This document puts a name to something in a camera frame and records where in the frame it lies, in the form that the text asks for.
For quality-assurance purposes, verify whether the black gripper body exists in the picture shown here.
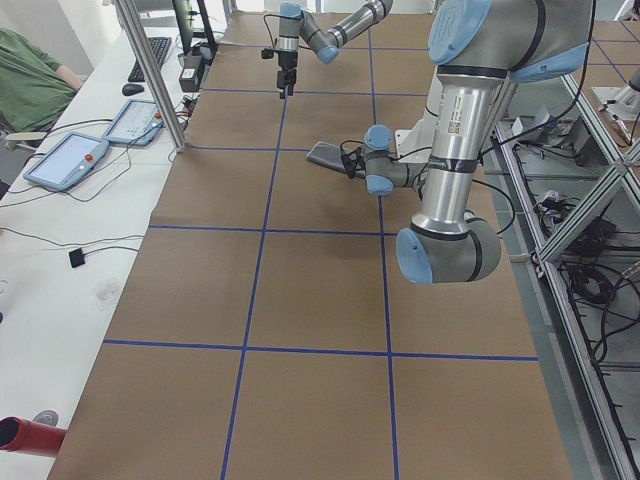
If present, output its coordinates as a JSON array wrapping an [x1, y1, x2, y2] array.
[[276, 49, 299, 81], [342, 149, 366, 179]]

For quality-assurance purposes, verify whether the pink and grey towel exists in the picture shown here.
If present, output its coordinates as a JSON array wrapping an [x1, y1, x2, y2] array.
[[306, 141, 347, 174]]

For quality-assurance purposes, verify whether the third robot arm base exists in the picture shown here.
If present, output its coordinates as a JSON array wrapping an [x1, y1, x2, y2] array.
[[592, 70, 639, 121]]

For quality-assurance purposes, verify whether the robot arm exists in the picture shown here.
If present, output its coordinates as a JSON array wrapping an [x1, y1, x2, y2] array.
[[261, 0, 393, 99], [358, 1, 592, 284]]

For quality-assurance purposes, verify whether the black box with label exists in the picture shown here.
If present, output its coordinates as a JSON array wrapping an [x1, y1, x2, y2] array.
[[179, 54, 206, 93]]

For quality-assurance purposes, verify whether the black monitor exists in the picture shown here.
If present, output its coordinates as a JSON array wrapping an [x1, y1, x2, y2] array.
[[172, 0, 218, 58]]

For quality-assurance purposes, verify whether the black keyboard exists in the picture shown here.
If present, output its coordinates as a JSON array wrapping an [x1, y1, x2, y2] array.
[[127, 36, 173, 84]]

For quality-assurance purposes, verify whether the far teach pendant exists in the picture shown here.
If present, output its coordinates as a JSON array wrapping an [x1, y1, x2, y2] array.
[[102, 99, 163, 147]]

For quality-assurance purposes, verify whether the teach pendant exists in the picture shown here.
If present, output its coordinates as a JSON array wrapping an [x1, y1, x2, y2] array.
[[102, 99, 163, 147], [23, 132, 109, 192]]

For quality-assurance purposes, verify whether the black computer mouse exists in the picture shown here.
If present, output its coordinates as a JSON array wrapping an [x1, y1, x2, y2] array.
[[121, 83, 144, 97]]

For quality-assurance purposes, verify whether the near teach pendant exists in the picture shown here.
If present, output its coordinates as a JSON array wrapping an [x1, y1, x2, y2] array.
[[23, 132, 109, 192]]

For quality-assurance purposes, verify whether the person in green shirt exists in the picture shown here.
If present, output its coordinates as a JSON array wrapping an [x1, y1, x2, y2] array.
[[1, 28, 83, 133]]

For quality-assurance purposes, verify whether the small black square pad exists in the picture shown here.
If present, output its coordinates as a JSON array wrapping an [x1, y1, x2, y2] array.
[[68, 248, 86, 269]]

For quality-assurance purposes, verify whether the red cylinder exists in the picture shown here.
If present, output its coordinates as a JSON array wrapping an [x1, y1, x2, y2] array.
[[1, 417, 67, 458]]

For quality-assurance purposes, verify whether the aluminium frame post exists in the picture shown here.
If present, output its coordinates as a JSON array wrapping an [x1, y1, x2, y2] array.
[[113, 0, 186, 153]]

